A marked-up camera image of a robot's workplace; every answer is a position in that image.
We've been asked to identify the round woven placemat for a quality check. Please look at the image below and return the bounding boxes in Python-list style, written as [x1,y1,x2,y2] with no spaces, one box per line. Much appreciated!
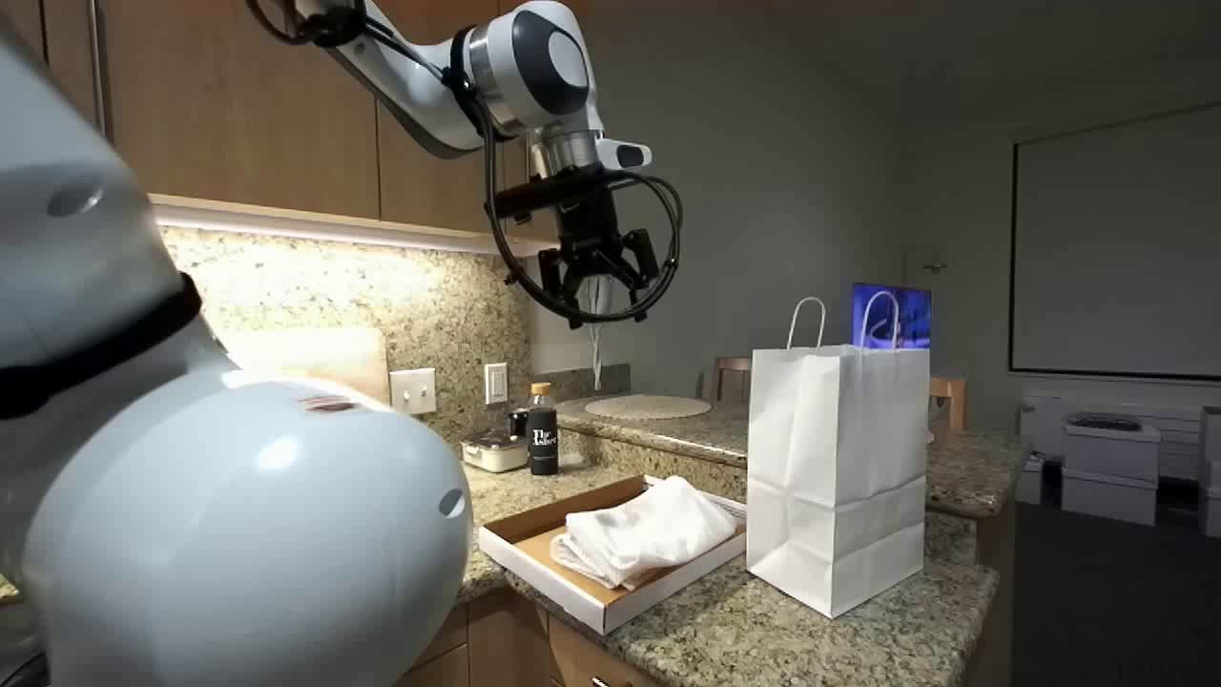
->
[582,390,713,426]

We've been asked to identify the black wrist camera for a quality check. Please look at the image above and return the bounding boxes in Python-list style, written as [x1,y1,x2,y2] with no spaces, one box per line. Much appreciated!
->
[493,177,592,220]

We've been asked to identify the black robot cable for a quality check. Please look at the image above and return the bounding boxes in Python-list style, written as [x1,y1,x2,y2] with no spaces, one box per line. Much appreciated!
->
[242,0,685,328]

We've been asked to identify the white storage box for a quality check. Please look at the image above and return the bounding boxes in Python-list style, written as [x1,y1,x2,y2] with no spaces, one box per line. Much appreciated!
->
[1056,414,1162,527]

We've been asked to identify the wooden upper cabinets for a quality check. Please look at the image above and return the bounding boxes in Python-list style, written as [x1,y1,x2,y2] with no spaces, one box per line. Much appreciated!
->
[0,0,588,242]

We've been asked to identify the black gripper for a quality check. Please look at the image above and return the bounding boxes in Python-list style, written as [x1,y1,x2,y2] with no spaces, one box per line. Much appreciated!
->
[532,166,665,311]

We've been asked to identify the small white dish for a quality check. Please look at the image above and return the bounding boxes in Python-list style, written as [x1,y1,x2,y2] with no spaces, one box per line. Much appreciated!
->
[459,434,530,479]

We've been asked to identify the white paper bag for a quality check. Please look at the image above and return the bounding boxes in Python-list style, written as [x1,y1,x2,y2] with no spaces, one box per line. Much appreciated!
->
[742,294,936,621]

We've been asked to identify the black jar with wooden lid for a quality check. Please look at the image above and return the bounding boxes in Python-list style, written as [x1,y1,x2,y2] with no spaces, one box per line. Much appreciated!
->
[521,377,564,479]

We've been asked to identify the white wall board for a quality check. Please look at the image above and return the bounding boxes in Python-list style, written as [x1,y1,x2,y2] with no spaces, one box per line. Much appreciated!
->
[1007,103,1221,381]

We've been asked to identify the shallow cardboard tray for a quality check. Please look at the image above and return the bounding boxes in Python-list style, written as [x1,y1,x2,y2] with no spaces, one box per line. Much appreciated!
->
[474,474,750,639]

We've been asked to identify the wooden dining chair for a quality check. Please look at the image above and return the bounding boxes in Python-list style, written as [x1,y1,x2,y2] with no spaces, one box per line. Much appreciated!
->
[693,354,756,410]
[925,376,967,434]

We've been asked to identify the wooden lower cabinet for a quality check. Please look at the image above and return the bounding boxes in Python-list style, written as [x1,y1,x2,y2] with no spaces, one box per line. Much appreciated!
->
[396,589,665,687]

